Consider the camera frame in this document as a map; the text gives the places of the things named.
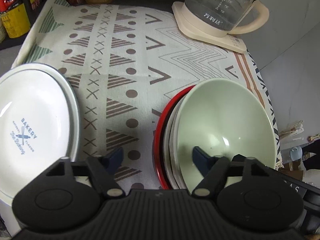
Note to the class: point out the large white plate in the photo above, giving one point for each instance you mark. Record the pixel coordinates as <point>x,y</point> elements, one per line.
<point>72,114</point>

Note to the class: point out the small white bakery plate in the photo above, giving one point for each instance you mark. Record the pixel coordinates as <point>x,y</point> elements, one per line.
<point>32,129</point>

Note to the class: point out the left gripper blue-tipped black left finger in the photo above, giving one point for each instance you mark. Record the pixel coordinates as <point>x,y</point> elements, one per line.
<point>102,171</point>

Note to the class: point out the green ceramic bowl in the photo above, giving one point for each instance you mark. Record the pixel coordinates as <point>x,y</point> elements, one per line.
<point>222,117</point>

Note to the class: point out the white bowl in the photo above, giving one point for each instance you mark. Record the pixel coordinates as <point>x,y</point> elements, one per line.
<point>172,171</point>

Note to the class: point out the glass electric kettle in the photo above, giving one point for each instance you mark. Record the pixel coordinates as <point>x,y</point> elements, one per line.
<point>232,16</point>

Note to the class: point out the cream kettle base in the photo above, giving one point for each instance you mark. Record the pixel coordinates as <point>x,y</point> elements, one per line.
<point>195,28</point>

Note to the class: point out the large dark soy sauce bottle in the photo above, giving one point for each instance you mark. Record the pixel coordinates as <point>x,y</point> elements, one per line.
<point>18,15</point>

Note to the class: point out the patterned white table cloth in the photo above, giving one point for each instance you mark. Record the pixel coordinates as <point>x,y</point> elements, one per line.
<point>125,63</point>

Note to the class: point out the red plate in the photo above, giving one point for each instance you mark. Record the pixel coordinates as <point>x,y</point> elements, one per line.
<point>158,159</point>

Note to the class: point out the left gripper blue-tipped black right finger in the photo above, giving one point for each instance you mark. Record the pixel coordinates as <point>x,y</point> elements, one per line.
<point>215,172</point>

